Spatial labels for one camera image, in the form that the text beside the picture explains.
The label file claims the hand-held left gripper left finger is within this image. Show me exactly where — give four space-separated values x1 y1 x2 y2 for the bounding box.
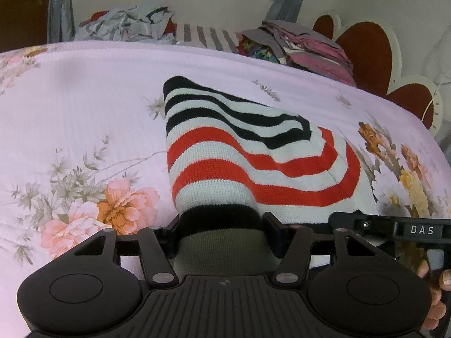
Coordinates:
72 215 182 288

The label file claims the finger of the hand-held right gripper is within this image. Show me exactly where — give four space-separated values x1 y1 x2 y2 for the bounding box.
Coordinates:
329 210 363 235

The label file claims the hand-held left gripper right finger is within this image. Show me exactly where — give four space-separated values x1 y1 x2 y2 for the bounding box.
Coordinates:
262 212 380 286

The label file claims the red black white striped sweater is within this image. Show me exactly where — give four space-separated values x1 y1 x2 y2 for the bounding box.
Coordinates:
163 76 379 279

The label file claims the stack of folded pink clothes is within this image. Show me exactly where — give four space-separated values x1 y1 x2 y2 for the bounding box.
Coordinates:
239 19 357 87

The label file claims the pile of grey clothes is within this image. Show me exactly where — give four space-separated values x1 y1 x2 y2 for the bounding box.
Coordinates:
73 5 175 45

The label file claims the person's right hand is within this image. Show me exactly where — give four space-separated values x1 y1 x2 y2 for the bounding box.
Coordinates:
416 259 451 332

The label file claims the pink floral bedsheet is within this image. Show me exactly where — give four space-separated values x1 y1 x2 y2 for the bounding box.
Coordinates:
0 40 451 328

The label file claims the brown white scalloped headboard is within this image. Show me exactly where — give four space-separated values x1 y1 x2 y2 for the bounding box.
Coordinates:
313 14 445 139

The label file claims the grey white striped cloth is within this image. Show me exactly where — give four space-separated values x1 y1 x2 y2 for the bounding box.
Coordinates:
174 23 244 55

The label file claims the brown wooden door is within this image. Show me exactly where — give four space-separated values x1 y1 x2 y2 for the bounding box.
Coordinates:
0 0 50 54

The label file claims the white cable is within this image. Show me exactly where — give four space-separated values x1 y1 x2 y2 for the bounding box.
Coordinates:
419 25 449 122

